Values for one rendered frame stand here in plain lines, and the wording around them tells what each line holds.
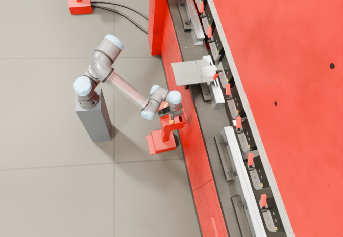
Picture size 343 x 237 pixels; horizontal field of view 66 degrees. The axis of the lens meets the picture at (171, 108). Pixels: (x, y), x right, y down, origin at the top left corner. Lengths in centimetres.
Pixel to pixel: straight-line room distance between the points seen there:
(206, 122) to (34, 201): 168
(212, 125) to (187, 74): 40
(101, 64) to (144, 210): 153
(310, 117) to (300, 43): 25
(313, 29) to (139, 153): 203
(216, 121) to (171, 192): 99
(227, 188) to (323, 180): 84
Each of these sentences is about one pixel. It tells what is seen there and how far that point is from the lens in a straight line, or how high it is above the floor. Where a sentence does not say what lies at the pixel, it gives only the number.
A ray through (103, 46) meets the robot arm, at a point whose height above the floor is 139.
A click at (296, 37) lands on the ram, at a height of 187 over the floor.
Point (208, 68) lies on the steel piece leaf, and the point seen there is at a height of 100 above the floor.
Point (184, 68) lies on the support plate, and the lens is 186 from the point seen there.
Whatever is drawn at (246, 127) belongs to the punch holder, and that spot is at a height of 130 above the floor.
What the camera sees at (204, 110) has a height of 87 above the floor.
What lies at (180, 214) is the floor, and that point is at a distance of 258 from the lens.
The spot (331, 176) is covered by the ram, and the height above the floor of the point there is 176.
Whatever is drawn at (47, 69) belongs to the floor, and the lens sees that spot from 316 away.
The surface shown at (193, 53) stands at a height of 87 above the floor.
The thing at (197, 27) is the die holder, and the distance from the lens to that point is 215.
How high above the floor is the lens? 255
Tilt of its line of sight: 66 degrees down
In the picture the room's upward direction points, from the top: 15 degrees clockwise
